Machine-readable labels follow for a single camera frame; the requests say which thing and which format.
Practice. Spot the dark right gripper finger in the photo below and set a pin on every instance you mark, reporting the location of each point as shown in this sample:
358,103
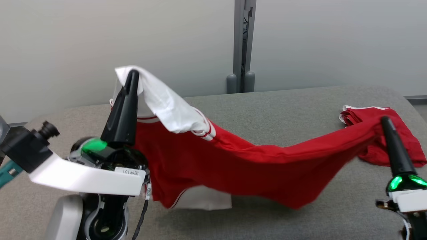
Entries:
397,156

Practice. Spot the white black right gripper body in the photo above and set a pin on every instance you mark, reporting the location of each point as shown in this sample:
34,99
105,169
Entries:
410,200

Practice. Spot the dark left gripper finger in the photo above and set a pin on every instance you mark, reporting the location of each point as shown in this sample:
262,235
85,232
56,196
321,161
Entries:
121,120

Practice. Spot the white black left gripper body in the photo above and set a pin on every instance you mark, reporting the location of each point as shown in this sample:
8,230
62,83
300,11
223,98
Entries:
100,180

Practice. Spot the red shorts with white band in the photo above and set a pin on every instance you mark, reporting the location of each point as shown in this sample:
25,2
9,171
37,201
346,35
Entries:
412,146

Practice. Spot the red white lettered basketball jersey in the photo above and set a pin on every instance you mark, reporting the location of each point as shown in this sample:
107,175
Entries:
233,166

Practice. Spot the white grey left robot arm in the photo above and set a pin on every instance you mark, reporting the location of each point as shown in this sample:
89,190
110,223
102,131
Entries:
66,216

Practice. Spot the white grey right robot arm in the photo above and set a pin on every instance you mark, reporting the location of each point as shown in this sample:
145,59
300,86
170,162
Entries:
417,226

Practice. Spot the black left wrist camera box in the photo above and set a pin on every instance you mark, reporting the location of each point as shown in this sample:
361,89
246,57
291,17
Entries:
26,153

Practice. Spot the teal left camera connector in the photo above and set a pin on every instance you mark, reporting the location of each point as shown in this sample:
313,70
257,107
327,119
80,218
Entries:
8,173

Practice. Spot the grey cylindrical post foot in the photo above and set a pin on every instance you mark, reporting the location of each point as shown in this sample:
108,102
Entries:
250,81
232,83

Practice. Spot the grey metal partition post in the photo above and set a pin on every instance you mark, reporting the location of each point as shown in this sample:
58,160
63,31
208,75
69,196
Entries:
238,40

